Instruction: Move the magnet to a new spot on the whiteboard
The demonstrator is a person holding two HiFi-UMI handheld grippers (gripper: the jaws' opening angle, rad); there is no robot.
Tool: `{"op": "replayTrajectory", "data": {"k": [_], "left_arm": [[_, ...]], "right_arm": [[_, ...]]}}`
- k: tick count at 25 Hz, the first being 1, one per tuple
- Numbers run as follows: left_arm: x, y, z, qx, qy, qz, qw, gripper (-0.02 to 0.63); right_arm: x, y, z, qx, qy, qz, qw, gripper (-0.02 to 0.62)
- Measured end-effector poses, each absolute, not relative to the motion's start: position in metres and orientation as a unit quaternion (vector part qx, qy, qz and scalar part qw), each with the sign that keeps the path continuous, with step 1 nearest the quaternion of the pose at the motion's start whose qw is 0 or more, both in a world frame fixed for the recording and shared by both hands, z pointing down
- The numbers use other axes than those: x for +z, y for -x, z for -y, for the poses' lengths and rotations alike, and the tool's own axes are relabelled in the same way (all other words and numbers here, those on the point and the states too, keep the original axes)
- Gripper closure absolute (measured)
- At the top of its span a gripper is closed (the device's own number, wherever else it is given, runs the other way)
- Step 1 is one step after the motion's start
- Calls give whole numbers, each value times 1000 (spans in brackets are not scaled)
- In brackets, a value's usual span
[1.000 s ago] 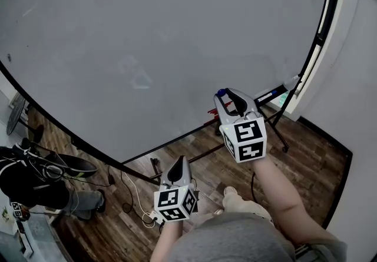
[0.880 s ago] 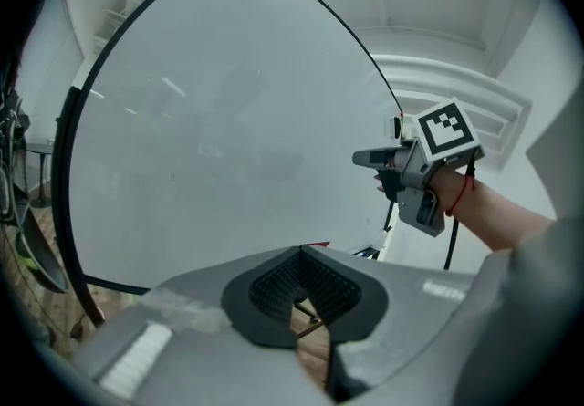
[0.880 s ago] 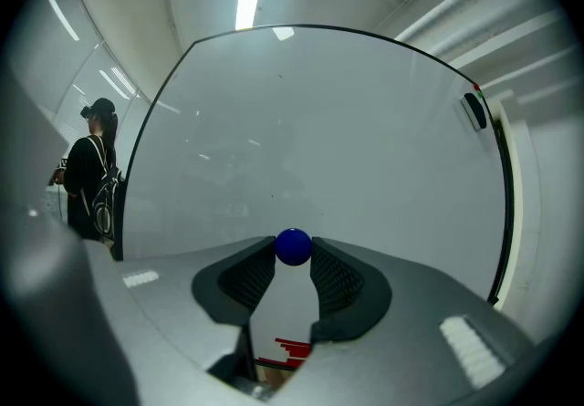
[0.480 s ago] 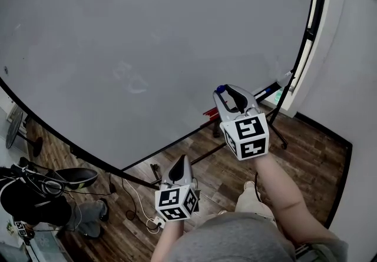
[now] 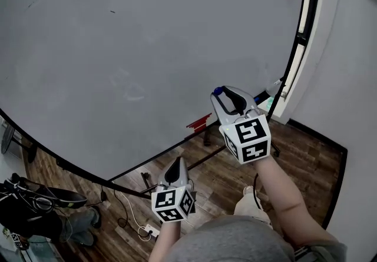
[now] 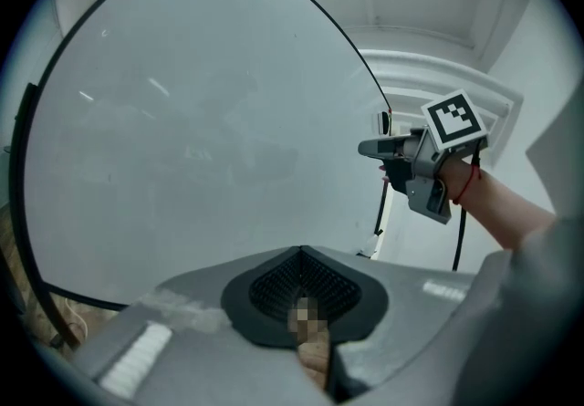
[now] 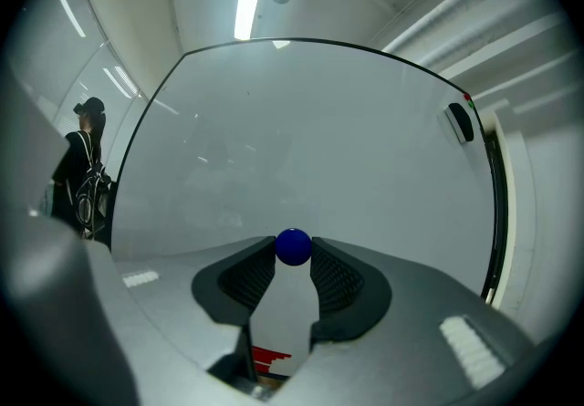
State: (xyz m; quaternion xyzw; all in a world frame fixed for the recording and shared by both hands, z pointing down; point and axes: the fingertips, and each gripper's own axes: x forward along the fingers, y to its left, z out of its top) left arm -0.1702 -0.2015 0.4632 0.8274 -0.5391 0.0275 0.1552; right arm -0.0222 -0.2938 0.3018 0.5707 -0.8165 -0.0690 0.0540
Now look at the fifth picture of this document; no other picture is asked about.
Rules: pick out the white power strip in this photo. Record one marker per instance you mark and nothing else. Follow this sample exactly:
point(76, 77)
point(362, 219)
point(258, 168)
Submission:
point(151, 230)

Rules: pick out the person's grey shirt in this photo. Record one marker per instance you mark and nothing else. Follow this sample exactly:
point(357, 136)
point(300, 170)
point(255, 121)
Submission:
point(229, 243)

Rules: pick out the person's pale shoe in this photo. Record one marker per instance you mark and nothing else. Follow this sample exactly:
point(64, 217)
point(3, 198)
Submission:
point(248, 189)

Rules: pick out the person's left forearm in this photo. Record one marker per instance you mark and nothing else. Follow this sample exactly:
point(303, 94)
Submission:
point(166, 240)

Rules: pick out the large whiteboard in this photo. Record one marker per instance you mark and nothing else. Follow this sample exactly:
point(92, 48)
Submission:
point(117, 49)

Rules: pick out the person's beige trousers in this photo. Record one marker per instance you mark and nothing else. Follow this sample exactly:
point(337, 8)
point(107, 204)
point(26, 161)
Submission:
point(250, 208)

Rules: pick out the black framed window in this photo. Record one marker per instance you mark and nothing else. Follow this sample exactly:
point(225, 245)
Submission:
point(297, 60)

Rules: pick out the black floor fan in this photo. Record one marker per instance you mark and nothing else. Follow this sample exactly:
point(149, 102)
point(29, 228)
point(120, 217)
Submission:
point(6, 138)

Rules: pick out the black power brick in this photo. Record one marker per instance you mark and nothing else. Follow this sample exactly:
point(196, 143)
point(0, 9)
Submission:
point(103, 196)

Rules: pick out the black whiteboard stand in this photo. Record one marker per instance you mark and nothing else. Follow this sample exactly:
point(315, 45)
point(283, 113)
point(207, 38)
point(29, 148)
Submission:
point(206, 157)

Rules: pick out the blue round magnet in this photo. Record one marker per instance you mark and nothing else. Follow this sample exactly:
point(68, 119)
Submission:
point(218, 90)

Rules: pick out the white pen cup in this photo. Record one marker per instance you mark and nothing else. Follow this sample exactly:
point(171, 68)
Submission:
point(271, 89)

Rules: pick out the green bottle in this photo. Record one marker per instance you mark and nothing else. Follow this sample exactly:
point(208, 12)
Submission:
point(269, 102)

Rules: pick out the black-capped white marker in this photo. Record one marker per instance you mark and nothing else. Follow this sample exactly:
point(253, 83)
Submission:
point(277, 81)

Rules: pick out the person's right forearm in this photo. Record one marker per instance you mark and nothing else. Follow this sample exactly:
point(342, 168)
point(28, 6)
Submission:
point(285, 202)

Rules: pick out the glass top desk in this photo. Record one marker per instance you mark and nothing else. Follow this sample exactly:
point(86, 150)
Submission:
point(41, 253)

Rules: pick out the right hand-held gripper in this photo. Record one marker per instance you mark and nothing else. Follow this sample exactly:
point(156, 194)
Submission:
point(248, 140)

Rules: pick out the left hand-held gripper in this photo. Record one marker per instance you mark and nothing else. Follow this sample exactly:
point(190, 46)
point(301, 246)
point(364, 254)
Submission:
point(169, 203)

